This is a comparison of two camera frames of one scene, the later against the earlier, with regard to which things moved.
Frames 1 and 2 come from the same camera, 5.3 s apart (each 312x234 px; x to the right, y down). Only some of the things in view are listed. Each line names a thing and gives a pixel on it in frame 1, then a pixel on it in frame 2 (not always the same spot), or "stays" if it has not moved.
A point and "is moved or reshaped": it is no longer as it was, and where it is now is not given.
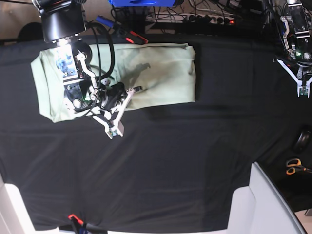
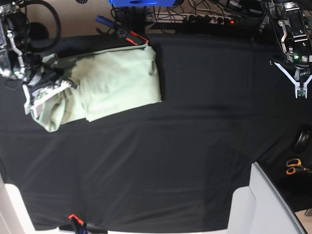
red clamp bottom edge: (79, 221) stays
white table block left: (14, 218) stays
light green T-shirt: (157, 72) is moved or reshaped
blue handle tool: (104, 21) stays
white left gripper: (115, 100) to (29, 106)
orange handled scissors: (293, 164) stays
